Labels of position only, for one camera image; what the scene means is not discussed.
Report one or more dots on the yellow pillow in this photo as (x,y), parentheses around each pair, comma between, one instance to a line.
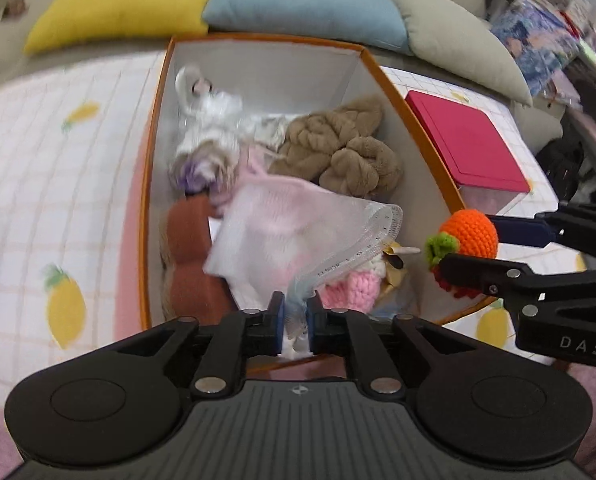
(128,0)

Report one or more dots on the red box lid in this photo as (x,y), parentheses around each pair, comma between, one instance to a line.
(463,140)

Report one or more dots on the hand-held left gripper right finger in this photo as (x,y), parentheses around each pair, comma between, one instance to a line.
(312,325)

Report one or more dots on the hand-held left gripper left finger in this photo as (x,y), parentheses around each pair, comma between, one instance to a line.
(277,325)

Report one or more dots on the beige pillow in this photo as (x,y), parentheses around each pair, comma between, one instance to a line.
(453,40)

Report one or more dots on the orange crochet fruit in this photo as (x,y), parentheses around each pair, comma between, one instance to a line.
(470,232)

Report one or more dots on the yellow wrapper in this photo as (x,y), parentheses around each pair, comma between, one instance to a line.
(395,260)

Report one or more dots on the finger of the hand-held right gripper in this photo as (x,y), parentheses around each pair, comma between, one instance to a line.
(523,232)
(483,270)

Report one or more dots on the checked lemon print blanket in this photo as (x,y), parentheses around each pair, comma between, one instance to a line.
(53,160)

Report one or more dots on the clear plastic bag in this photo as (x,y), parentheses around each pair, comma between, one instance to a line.
(208,130)

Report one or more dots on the orange cardboard box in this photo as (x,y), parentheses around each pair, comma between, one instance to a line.
(328,75)

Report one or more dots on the blue pillow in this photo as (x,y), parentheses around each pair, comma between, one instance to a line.
(303,0)

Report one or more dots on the white mesh bag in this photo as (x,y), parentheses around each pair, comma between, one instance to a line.
(288,225)

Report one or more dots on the blue figure print cushion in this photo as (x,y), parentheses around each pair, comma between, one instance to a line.
(533,40)

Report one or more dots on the black backpack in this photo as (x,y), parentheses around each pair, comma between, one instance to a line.
(563,165)

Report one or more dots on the pink white crochet toy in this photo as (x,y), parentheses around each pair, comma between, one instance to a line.
(350,285)

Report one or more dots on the brown plush cloth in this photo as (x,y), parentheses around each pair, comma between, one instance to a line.
(328,150)

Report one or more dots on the rust brown plush toy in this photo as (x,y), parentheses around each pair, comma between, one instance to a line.
(188,230)

